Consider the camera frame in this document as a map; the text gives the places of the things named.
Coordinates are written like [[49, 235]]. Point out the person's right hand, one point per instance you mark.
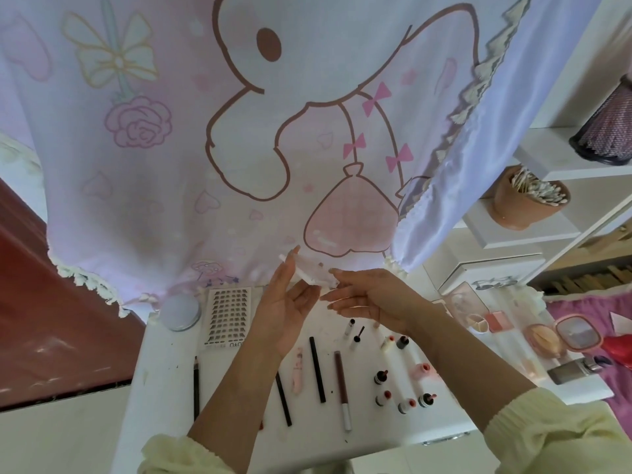
[[375, 296]]

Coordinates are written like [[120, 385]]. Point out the terracotta pot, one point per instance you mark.
[[523, 207]]

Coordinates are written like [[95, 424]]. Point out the pink cartoon print cloth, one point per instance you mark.
[[148, 143]]

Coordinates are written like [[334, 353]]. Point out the long black pencil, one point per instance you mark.
[[197, 387]]

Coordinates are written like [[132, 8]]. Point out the person's left hand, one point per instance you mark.
[[281, 311]]

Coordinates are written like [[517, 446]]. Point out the round silver compact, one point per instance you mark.
[[181, 312]]

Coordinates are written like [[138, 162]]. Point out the wooden bed frame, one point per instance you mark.
[[592, 256]]

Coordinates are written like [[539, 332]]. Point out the red shiny packet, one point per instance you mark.
[[617, 348]]

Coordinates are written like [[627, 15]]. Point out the person's left forearm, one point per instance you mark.
[[232, 409]]

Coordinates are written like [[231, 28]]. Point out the white table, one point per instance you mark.
[[158, 390]]

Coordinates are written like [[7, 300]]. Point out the tan eyeshadow palette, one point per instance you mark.
[[464, 303]]

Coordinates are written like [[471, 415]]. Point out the bunch of cotton swabs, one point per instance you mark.
[[538, 187]]

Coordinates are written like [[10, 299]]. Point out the person's right forearm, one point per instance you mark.
[[474, 380]]

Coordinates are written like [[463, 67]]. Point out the square bottle with black cap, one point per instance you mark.
[[568, 371]]

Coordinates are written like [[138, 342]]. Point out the white shelf unit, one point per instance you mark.
[[513, 232]]

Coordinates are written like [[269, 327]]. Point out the white false eyelash tray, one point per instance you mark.
[[227, 317]]

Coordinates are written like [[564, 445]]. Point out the pink blush pan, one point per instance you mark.
[[499, 321]]

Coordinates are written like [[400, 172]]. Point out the pink cushion compact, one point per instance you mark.
[[543, 338]]

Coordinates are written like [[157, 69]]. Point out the dark container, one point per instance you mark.
[[604, 128]]

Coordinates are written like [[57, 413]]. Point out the white paper sheet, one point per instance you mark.
[[622, 324]]

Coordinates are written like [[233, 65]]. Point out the clear eyeshadow palette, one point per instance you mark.
[[314, 268]]

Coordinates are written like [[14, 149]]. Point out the small round white jar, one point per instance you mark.
[[479, 323]]

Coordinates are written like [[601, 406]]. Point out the reddish brown door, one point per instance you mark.
[[59, 311]]

